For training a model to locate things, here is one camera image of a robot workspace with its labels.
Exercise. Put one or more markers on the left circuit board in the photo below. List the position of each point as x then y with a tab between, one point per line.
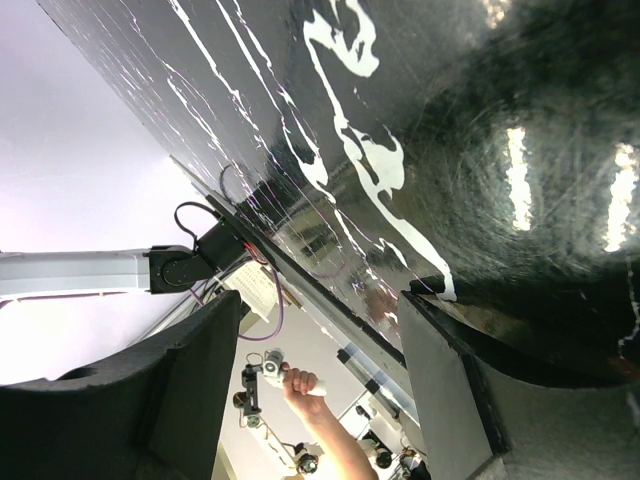
257	288

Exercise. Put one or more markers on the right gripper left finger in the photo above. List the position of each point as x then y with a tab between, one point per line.
151	411

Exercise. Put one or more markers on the operator bare hand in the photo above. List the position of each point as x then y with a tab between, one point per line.
297	385

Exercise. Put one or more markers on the operator bare forearm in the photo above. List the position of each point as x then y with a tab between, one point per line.
346	457

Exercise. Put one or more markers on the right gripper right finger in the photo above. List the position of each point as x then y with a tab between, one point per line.
488	410

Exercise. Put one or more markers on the white teleoperation handle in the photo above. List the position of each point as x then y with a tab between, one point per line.
246	400

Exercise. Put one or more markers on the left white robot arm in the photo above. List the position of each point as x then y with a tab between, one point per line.
158	270

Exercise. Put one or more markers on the black marbled table mat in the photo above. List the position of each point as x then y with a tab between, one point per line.
485	152

